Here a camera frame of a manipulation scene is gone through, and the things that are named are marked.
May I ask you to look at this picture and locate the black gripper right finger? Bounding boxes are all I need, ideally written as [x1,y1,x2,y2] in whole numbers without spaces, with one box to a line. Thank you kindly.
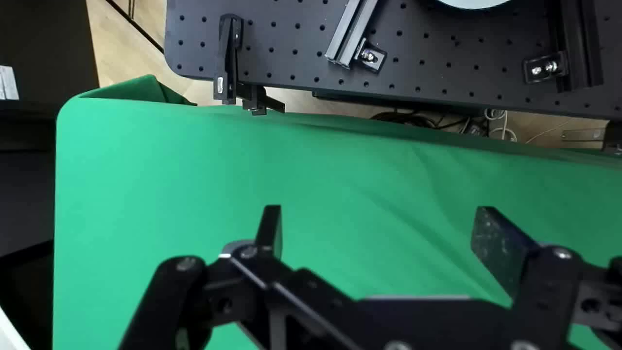
[471,204,622,350]

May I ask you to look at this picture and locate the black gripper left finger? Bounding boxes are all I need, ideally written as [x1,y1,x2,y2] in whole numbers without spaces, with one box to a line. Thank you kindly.
[119,204,358,350]

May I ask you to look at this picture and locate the green table cloth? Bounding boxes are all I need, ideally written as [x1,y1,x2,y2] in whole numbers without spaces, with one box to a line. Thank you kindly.
[53,74,622,350]

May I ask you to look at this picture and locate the black table clamp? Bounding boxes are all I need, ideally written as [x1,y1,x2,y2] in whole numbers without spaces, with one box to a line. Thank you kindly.
[212,14,288,117]
[601,119,622,158]

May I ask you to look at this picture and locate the black perforated breadboard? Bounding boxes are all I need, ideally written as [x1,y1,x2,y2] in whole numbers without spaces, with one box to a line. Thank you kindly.
[164,0,622,123]

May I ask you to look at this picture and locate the white paper label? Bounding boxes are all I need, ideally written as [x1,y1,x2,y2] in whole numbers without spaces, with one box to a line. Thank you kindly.
[0,64,22,103]

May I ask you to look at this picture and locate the tangled floor cables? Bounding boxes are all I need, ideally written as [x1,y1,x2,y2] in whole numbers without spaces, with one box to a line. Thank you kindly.
[370,107,521,144]

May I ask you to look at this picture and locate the black corner bracket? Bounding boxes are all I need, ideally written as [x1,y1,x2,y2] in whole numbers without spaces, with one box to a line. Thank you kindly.
[521,51,572,86]
[354,39,389,74]

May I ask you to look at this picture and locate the slotted extrusion rail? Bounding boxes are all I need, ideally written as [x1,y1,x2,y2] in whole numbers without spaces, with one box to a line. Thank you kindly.
[550,0,607,93]
[323,0,381,70]

